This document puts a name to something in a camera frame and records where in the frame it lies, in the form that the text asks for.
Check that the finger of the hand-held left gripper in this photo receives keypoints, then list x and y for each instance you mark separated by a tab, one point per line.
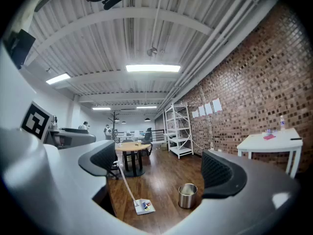
78	136

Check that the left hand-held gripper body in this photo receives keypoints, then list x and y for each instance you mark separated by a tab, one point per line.
36	120

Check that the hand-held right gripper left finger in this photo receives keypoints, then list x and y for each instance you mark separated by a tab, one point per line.
100	159

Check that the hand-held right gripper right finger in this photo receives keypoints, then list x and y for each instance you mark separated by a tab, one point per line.
220	177

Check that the metal trash bin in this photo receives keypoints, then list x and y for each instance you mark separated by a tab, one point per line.
187	199

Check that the black shoulder box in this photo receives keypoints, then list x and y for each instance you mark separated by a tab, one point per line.
22	49

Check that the black office chair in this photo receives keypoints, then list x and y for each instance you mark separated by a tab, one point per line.
112	172
148	137

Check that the round wooden table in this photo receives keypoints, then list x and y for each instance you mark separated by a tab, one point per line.
132	146

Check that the long ceiling light panel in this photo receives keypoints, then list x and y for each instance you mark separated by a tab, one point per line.
146	107
152	68
58	78
101	108

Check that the black coat stand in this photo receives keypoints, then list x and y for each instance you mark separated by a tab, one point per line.
114	124

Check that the white metal shelf rack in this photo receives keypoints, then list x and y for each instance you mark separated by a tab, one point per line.
181	151

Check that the white rectangular table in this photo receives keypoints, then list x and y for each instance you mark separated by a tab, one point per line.
274	143

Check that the red flat pouch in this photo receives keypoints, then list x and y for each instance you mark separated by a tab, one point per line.
269	137

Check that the cardboard box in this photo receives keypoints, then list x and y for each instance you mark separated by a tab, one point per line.
163	145

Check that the black metal railing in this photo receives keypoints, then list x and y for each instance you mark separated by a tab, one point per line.
158	130

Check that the small clear plastic cup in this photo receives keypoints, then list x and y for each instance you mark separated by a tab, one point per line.
275	132
268	131

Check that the clear plastic bottle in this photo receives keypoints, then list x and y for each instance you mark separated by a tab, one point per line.
282	122

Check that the black slim remote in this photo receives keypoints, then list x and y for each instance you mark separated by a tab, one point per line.
296	139

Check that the person in yellow shirt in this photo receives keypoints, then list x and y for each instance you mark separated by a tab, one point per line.
27	16

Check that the round ceiling fixture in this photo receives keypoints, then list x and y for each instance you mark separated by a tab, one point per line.
152	51

